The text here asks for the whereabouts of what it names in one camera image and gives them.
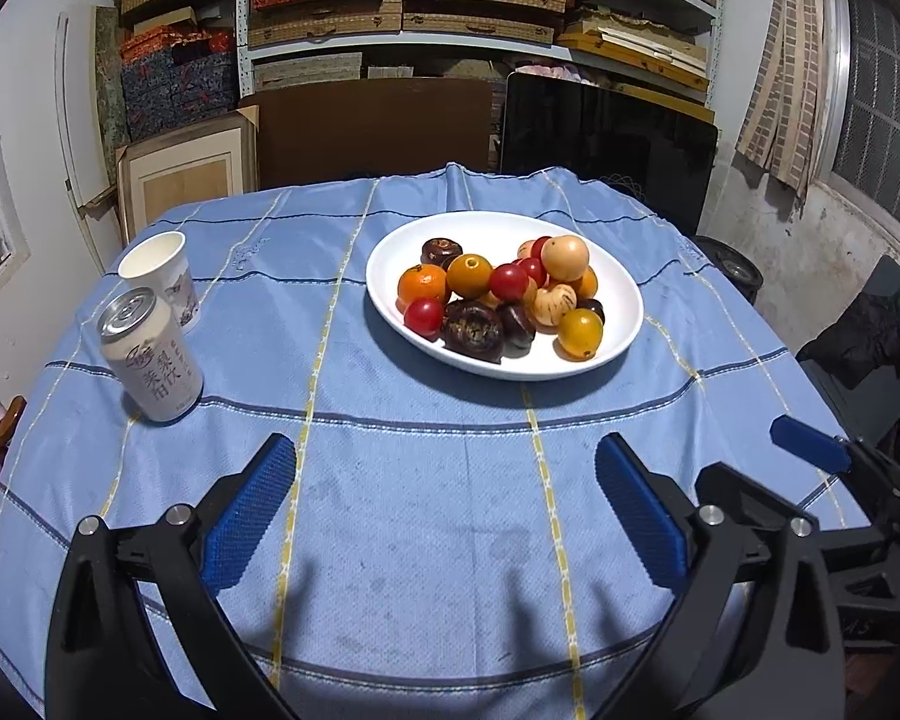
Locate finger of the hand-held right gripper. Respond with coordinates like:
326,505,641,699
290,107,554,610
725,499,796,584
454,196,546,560
769,415,900,533
694,463,890,550

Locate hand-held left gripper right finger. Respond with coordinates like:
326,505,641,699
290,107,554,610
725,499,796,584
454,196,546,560
594,433,848,720

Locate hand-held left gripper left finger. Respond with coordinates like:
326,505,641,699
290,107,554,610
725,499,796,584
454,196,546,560
43,433,301,720

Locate yellow orange tomato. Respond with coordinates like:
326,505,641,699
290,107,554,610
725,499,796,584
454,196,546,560
556,308,605,361
446,253,494,299

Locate large dark brown mangosteen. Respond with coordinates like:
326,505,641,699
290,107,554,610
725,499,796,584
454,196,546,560
441,298,505,357

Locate peach coloured round fruit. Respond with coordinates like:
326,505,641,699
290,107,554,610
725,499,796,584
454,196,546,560
541,235,590,282

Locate small orange mandarin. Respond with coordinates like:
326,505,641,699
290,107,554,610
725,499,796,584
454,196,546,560
397,264,449,308

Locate white oval plate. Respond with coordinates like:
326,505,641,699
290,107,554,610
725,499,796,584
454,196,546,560
365,211,644,382

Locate black jacket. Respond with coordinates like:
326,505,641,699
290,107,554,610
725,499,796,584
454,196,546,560
795,289,900,466

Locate white drink can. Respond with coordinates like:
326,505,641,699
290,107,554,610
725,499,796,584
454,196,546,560
96,286,205,422

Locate blue plaid tablecloth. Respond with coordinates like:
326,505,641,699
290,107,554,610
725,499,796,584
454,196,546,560
0,161,871,720

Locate black chair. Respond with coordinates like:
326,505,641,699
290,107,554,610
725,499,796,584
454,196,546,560
795,255,900,458

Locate black round stool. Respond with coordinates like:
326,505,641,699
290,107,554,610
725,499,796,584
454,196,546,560
691,236,764,305

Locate wooden chair back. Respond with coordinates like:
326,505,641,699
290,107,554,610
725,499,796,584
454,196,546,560
0,395,27,458

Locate white paper cup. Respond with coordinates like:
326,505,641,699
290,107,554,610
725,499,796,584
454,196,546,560
118,231,201,335

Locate framed picture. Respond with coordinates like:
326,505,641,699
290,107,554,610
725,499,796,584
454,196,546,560
115,106,260,241

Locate brick pattern hanging sheet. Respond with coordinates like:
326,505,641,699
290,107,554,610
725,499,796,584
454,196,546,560
735,0,830,200

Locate black glossy panel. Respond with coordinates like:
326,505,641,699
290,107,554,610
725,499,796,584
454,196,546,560
499,73,721,237

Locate brown board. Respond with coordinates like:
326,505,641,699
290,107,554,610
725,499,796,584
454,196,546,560
238,77,496,192

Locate white leaning panel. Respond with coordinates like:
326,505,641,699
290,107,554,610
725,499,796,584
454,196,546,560
54,11,121,248

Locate blue patterned boxes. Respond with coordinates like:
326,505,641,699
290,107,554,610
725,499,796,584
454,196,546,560
120,45,237,143

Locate yellow flat boxes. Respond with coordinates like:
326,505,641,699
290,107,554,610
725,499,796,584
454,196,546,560
556,19,710,95

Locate pink fabric bundle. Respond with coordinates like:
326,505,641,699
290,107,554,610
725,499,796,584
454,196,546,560
529,61,597,85

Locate green marbled panel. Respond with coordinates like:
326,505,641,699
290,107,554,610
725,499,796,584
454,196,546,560
94,6,132,147

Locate shelf with flat boxes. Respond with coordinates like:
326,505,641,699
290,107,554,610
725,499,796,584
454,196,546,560
112,0,717,91

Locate window with wire mesh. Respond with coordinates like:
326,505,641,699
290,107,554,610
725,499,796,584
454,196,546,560
817,0,900,241

